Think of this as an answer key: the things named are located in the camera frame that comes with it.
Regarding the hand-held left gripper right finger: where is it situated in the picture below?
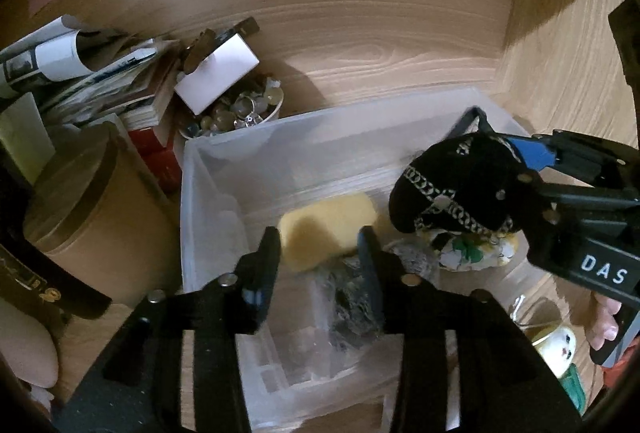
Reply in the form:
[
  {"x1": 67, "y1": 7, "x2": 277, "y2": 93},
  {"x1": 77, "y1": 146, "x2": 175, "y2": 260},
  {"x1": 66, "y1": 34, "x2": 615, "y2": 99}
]
[{"x1": 357, "y1": 226, "x2": 584, "y2": 433}]

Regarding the white card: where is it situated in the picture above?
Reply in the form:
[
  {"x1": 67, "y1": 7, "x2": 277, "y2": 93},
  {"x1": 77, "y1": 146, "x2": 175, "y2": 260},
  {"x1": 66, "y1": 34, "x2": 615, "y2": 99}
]
[{"x1": 174, "y1": 34, "x2": 261, "y2": 115}]

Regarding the black strap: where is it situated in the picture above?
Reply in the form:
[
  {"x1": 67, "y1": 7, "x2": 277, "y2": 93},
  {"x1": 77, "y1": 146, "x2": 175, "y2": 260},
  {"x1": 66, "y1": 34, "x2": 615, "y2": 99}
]
[{"x1": 0, "y1": 228, "x2": 113, "y2": 320}]

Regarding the pink rounded object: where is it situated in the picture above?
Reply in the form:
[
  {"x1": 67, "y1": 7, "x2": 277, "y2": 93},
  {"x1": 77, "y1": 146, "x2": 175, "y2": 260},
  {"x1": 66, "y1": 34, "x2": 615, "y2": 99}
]
[{"x1": 0, "y1": 298, "x2": 61, "y2": 389}]

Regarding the pile of magazines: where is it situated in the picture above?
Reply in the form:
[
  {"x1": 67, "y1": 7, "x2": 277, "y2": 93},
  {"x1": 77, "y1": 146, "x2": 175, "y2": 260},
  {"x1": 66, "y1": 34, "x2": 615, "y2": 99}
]
[{"x1": 0, "y1": 14, "x2": 182, "y2": 130}]

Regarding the black plush with chain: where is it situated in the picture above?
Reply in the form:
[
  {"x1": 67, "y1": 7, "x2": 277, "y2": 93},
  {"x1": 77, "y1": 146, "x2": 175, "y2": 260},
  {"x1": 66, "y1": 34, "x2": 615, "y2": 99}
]
[{"x1": 389, "y1": 107, "x2": 538, "y2": 236}]

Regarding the white plush with face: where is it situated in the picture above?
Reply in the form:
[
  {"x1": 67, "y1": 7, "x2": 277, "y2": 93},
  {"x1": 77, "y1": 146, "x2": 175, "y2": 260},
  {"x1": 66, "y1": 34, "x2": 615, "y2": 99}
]
[{"x1": 530, "y1": 327, "x2": 579, "y2": 380}]

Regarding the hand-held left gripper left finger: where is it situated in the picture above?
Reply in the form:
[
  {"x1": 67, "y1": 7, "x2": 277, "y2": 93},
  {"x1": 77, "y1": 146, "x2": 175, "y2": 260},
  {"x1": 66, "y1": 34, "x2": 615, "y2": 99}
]
[{"x1": 55, "y1": 226, "x2": 282, "y2": 433}]

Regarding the green fabric item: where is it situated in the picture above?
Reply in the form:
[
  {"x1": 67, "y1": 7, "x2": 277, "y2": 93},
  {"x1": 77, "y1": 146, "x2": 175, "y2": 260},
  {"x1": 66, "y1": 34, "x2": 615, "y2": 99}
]
[{"x1": 557, "y1": 362, "x2": 587, "y2": 415}]

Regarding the round cardboard box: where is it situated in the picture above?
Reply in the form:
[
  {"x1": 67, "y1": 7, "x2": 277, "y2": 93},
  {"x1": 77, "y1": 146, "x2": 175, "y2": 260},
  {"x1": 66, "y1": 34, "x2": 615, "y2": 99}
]
[{"x1": 22, "y1": 122, "x2": 182, "y2": 305}]

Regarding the dark object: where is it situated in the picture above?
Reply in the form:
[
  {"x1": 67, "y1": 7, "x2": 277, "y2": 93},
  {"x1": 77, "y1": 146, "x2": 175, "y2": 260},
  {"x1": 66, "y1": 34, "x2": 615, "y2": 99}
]
[{"x1": 607, "y1": 0, "x2": 640, "y2": 90}]

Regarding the person's right hand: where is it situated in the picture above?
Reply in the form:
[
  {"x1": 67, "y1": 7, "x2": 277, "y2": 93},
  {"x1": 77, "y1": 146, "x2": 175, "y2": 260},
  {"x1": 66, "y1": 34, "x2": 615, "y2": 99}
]
[{"x1": 586, "y1": 294, "x2": 624, "y2": 348}]

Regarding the yellow sponge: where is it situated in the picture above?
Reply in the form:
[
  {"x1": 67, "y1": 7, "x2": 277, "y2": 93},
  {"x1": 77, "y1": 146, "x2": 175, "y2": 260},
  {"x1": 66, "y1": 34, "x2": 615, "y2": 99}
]
[{"x1": 278, "y1": 192, "x2": 379, "y2": 272}]

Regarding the clear plastic storage bin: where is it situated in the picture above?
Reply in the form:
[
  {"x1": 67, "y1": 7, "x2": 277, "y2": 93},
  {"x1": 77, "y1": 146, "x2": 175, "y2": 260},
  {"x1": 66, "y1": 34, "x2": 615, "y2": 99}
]
[{"x1": 179, "y1": 86, "x2": 532, "y2": 430}]

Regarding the floral fabric pouch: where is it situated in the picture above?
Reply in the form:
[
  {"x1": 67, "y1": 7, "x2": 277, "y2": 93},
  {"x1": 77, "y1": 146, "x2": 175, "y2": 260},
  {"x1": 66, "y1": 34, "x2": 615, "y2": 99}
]
[{"x1": 417, "y1": 225, "x2": 521, "y2": 273}]

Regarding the red book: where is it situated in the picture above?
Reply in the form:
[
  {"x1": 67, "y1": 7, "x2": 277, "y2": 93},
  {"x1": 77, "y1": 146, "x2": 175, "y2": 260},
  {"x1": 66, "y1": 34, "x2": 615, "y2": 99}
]
[{"x1": 126, "y1": 127, "x2": 184, "y2": 195}]

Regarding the bowl of glass trinkets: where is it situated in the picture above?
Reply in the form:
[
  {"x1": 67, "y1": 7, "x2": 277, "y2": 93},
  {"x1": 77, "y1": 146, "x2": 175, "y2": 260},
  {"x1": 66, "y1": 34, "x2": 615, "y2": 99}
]
[{"x1": 179, "y1": 73, "x2": 286, "y2": 141}]

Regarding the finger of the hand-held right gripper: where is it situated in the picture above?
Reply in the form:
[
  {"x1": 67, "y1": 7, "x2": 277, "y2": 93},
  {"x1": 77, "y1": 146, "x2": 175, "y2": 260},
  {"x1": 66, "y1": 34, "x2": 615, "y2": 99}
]
[
  {"x1": 502, "y1": 129, "x2": 640, "y2": 189},
  {"x1": 516, "y1": 169, "x2": 640, "y2": 225}
]

